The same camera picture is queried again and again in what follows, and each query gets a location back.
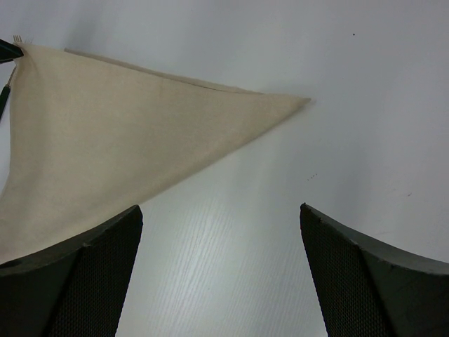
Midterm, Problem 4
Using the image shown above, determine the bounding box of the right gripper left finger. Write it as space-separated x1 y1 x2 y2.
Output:
1 205 143 336

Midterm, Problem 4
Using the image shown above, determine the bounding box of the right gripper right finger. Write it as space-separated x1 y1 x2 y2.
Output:
300 204 448 336

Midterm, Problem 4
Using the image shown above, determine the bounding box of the gold fork green handle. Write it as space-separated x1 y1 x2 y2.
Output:
0 34 24 122

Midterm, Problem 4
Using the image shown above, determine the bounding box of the beige cloth napkin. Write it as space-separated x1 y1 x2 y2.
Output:
1 44 308 263

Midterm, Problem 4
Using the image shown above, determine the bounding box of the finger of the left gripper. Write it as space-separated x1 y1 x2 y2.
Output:
0 39 24 63

